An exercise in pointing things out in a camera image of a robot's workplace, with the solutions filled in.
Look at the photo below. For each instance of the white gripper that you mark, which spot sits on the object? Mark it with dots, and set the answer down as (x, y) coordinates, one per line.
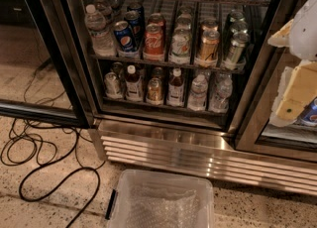
(304, 37)

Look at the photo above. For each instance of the blue pepsi can front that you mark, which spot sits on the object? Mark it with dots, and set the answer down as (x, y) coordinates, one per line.
(125, 37)

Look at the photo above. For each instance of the clear plastic storage bin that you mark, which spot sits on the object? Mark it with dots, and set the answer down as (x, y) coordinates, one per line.
(121, 198)

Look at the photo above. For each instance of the water bottle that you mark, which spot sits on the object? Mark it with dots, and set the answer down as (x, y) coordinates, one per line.
(198, 93)
(219, 101)

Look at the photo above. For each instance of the bubble wrap sheet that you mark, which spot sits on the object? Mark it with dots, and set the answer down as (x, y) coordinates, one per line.
(160, 208)

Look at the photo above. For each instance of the gold can bottom shelf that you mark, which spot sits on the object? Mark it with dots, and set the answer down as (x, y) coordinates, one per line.
(154, 95)

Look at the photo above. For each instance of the red coca cola can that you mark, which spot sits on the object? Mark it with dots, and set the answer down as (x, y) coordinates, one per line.
(153, 40)

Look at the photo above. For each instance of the blue pepsi can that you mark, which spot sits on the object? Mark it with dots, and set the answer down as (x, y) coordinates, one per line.
(125, 37)
(135, 21)

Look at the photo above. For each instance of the water bottle bottom right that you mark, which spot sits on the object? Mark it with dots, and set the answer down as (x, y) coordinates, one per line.
(219, 101)

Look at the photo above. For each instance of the open glass fridge door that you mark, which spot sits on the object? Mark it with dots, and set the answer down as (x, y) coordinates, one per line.
(41, 78)

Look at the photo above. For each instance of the brown tea bottle left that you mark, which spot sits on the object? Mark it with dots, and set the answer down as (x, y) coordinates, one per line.
(134, 85)

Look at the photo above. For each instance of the pepsi can right compartment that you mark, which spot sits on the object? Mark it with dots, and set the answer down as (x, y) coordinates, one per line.
(309, 115)

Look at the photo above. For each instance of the water bottle bottom left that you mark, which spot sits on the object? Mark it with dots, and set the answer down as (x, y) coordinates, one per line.
(198, 93)

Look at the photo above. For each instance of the brown tea bottle right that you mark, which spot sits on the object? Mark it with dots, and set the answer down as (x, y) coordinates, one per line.
(175, 88)

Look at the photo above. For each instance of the silver can bottom shelf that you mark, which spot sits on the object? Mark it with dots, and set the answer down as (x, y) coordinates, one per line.
(113, 85)

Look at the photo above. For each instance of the blue pepsi can behind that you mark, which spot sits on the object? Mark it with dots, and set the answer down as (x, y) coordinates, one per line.
(135, 21)

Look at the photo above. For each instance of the white green soda can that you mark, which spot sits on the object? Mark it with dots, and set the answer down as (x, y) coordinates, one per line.
(180, 43)

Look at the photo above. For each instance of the brown tea bottle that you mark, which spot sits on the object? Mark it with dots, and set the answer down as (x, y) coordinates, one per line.
(175, 88)
(134, 85)

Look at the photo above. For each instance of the clear water bottle middle shelf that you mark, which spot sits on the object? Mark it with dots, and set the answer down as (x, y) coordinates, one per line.
(101, 38)

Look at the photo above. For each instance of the stainless steel display fridge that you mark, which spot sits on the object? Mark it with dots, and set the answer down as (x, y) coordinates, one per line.
(239, 145)

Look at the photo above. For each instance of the gold orange soda can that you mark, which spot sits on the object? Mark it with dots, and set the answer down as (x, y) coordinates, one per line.
(209, 45)

